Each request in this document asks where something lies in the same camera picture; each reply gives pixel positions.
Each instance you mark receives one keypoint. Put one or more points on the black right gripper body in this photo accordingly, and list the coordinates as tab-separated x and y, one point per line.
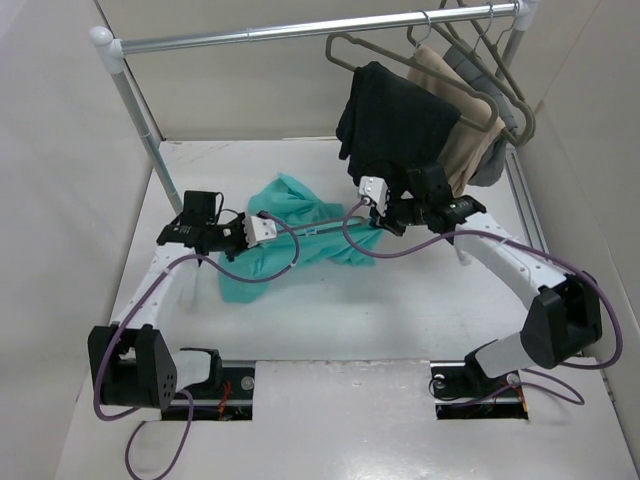
402	212

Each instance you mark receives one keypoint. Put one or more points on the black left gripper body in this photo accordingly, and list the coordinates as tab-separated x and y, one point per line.
228	237

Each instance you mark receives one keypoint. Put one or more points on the teal t shirt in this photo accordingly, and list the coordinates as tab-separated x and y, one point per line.
292	202

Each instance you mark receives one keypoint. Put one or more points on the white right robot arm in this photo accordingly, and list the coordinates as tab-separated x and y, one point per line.
563	309

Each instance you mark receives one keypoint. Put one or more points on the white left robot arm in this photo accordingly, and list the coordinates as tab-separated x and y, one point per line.
131	364

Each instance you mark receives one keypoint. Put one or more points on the taupe hanger with black garment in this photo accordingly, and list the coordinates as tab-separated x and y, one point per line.
412	63

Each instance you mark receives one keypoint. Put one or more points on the taupe hanger with cream garment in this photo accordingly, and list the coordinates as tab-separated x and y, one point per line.
518	116

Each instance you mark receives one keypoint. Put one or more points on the taupe hanger with grey garment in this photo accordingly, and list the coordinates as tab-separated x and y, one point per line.
501	50

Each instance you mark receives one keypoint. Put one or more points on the cream ribbed garment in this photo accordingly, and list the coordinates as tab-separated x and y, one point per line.
464	148

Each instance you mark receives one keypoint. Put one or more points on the black hanging garment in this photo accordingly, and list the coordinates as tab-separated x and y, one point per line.
390	126

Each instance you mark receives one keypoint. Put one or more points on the white metal clothes rack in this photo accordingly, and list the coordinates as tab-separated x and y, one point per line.
244	73

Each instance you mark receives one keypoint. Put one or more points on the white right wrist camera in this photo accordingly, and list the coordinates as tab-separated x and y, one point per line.
374	192

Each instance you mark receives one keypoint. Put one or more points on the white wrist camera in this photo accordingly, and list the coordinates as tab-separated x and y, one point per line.
374	192
259	230

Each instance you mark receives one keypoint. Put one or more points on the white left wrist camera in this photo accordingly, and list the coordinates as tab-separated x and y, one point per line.
259	230

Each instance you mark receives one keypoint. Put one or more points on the aluminium rail right side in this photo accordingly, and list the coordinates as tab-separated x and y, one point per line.
524	203

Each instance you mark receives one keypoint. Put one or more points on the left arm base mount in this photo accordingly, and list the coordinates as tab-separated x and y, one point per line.
231	401

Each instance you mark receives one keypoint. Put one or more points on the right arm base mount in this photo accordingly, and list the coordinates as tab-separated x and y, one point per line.
460	396

